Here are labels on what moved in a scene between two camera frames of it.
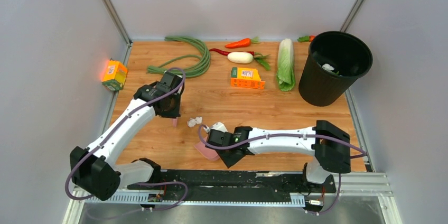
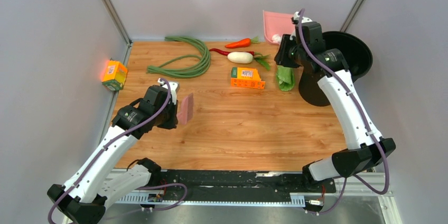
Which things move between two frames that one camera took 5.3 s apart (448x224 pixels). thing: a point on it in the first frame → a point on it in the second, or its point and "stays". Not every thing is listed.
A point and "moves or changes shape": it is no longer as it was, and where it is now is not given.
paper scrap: [191, 122] → [277, 37]
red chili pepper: [225, 53] stays
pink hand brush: [175, 122] moves or changes shape
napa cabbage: [285, 76] stays
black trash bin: [335, 61] stays
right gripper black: [229, 161] → [281, 58]
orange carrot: [243, 43] stays
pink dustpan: [209, 154] → [278, 23]
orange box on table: [249, 77] stays
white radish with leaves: [245, 57] stays
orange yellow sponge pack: [114, 75] stays
